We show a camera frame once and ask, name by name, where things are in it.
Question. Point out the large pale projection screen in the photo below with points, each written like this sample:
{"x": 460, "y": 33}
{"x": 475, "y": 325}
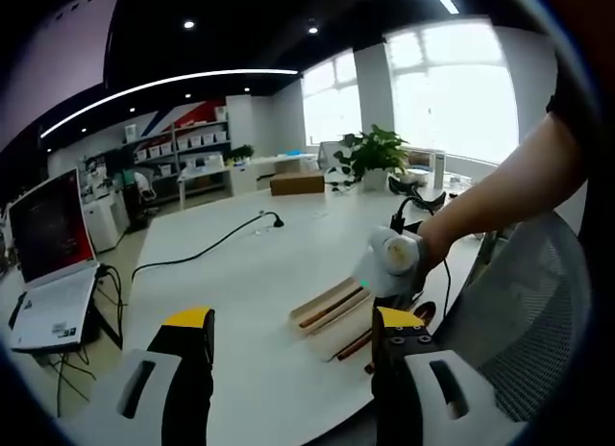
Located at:
{"x": 48, "y": 56}

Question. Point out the white low cabinet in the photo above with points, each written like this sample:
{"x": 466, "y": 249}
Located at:
{"x": 105, "y": 222}

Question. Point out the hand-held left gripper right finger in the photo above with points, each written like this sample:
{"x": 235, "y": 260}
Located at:
{"x": 399, "y": 379}

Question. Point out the copper chopstick utensil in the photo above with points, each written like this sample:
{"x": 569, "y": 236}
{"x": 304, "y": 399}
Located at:
{"x": 331, "y": 307}
{"x": 353, "y": 346}

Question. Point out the blue flat tray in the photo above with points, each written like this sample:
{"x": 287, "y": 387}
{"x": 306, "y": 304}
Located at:
{"x": 294, "y": 153}

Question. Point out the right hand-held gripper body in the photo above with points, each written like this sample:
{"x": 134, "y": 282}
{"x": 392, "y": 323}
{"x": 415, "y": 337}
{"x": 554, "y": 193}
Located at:
{"x": 379, "y": 268}

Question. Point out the white counter desk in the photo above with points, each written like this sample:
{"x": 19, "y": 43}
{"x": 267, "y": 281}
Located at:
{"x": 250, "y": 174}

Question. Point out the grey mesh office chair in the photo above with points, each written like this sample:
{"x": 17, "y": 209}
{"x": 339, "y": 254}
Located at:
{"x": 528, "y": 311}

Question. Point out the long ceiling strip light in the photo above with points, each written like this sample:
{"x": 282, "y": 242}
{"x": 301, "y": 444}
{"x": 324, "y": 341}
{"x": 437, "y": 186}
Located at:
{"x": 168, "y": 83}

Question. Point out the white laptop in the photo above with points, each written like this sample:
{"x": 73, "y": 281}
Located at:
{"x": 48, "y": 234}

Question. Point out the green potted plant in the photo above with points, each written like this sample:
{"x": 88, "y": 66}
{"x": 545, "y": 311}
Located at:
{"x": 375, "y": 150}

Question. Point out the brown cardboard box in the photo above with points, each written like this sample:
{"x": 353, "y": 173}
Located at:
{"x": 297, "y": 184}

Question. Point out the white swivel chair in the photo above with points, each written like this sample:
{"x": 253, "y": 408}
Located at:
{"x": 146, "y": 189}

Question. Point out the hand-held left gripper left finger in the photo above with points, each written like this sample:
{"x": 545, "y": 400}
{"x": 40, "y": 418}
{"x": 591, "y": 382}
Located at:
{"x": 187, "y": 369}

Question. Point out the small green plant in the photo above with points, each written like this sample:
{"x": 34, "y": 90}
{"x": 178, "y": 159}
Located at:
{"x": 241, "y": 153}

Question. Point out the round ceiling spotlight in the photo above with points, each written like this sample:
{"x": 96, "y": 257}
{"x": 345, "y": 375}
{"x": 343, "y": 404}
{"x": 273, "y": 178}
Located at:
{"x": 312, "y": 30}
{"x": 189, "y": 24}

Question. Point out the shelving with white bins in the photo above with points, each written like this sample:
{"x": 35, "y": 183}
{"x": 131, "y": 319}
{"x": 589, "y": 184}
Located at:
{"x": 192, "y": 143}

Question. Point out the beige cutlery case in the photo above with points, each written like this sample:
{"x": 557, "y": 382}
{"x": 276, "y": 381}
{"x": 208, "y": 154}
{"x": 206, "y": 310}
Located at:
{"x": 331, "y": 292}

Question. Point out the copper spoon utensil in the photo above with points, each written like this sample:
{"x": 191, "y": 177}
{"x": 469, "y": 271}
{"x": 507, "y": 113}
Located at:
{"x": 424, "y": 311}

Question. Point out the white cylinder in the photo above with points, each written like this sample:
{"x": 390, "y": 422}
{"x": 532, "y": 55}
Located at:
{"x": 439, "y": 169}

